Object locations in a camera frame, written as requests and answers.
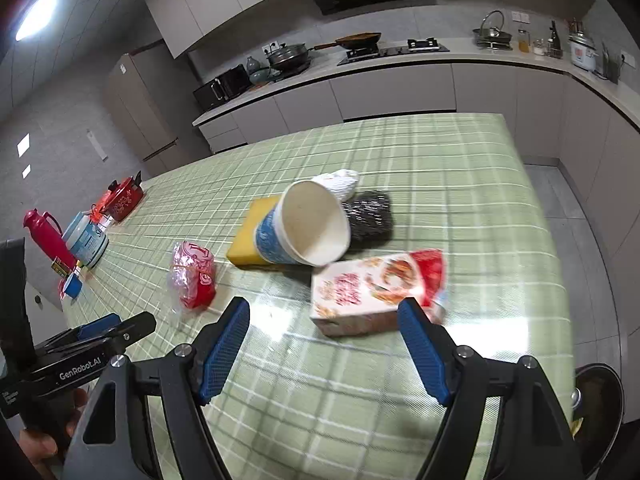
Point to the small white jar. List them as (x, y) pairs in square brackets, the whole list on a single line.
[(538, 48)]

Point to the beige upper cabinets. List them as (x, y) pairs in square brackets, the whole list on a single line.
[(215, 0)]

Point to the white wall outlet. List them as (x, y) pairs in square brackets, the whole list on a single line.
[(627, 59)]

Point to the beige lower cabinets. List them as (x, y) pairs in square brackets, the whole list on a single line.
[(400, 90)]

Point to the red thermos flask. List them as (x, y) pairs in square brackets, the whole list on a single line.
[(47, 237)]

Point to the yellow sponge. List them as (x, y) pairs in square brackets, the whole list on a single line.
[(245, 245)]

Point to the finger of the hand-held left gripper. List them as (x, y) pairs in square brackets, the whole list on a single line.
[(135, 327), (97, 327)]

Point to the black toaster oven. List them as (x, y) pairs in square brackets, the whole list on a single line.
[(220, 87)]

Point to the black gas stove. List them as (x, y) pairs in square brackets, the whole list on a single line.
[(395, 52)]

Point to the white rice cooker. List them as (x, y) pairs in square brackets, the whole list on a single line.
[(582, 55)]

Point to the beige refrigerator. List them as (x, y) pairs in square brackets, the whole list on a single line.
[(145, 110)]

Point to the grey steel wool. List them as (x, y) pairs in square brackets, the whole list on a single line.
[(370, 215)]

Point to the dark glass bottle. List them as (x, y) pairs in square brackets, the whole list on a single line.
[(553, 40)]

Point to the red plastic bag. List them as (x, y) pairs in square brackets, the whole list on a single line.
[(195, 280)]

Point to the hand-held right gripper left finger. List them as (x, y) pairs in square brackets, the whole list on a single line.
[(225, 355)]

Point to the beige cabinets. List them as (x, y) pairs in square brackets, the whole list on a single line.
[(400, 90), (215, 0)]

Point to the white tissue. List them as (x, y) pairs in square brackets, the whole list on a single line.
[(340, 182)]

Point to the person's left hand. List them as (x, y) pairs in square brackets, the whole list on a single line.
[(37, 447)]

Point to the brown wok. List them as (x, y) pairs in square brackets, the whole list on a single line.
[(360, 40)]

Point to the steel pot with raised lid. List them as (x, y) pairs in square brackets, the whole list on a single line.
[(492, 35)]

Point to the yellow oil jar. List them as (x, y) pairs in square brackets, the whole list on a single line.
[(523, 42)]

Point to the black utensil holder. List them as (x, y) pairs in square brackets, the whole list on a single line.
[(611, 67)]

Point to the blue white round container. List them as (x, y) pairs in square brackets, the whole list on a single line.
[(85, 240)]

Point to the white light switches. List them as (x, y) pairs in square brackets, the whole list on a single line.
[(520, 17)]

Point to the black plastic bucket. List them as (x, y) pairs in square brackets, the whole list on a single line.
[(607, 410)]

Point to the printed snack box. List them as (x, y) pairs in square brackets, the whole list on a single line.
[(350, 290)]

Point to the red kettle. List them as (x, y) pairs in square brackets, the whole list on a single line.
[(122, 200)]

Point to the grey pot with lid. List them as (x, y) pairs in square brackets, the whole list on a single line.
[(287, 57)]

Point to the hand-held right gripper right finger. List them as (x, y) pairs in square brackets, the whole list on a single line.
[(425, 355)]

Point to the green checked tablecloth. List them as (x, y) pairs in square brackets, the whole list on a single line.
[(450, 185)]

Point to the white paper cup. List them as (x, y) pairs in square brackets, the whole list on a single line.
[(310, 225)]

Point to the small blue yellow box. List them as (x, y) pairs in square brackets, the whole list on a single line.
[(72, 284)]

